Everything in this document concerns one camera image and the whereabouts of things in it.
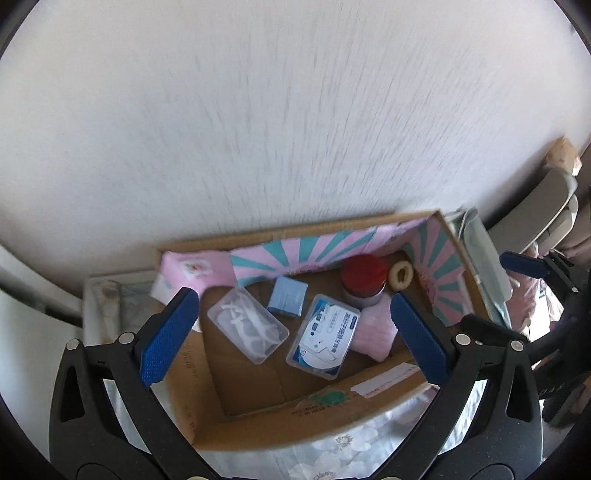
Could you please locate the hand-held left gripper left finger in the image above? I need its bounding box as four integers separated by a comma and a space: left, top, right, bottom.
48, 287, 219, 480

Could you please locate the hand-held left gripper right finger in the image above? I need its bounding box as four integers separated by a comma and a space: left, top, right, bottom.
373, 291, 544, 480

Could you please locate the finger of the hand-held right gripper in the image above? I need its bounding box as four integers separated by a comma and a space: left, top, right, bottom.
462, 315, 532, 356
500, 250, 580, 296

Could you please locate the pink fluffy towel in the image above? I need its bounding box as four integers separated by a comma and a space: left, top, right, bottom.
353, 295, 400, 363

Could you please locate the beige hair scrunchie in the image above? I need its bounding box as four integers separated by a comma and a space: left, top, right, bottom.
388, 261, 415, 292

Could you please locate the clear floss pick box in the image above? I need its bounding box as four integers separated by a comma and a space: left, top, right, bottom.
207, 286, 291, 365

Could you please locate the red lid jar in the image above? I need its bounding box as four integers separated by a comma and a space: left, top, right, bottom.
341, 254, 389, 308

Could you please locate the blue label dental floss box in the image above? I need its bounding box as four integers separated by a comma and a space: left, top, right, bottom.
286, 294, 361, 380

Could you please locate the pink striped cardboard box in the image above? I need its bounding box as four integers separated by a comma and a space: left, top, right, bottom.
154, 210, 503, 450

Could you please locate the small blue box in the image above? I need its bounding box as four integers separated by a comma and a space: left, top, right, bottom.
267, 277, 309, 318

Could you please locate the grey chair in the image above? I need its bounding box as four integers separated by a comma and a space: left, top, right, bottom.
487, 166, 581, 245

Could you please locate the beige bag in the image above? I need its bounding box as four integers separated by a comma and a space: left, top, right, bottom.
547, 136, 583, 176

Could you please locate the white door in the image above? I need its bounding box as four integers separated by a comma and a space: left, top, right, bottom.
0, 244, 88, 416

